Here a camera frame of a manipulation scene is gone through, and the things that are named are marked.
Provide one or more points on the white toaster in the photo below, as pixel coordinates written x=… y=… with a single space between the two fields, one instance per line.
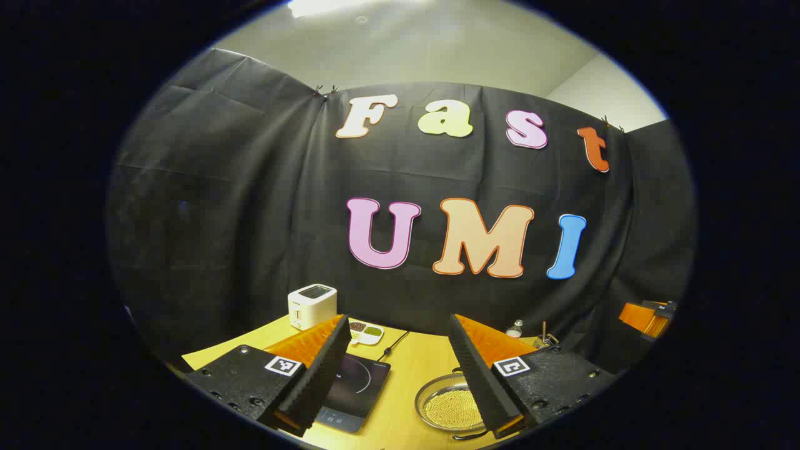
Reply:
x=309 y=306

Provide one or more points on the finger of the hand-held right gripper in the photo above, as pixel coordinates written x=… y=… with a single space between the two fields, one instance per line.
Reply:
x=640 y=319

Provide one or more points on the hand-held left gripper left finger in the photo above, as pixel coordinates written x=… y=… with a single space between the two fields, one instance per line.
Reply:
x=319 y=381

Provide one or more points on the clear bottle with pink label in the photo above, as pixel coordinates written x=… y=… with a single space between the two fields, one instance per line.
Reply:
x=514 y=329

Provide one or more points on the ceiling light panel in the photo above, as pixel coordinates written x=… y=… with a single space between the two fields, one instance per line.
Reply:
x=325 y=6

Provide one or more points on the white divided dish of beans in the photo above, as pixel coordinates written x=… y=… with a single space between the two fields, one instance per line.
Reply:
x=369 y=331

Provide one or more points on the pile of yellow soybeans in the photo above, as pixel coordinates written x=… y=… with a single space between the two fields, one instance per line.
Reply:
x=453 y=409

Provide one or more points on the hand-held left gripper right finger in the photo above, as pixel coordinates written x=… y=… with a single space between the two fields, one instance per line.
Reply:
x=478 y=375

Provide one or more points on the black induction cooktop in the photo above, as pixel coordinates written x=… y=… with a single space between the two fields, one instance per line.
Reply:
x=356 y=387

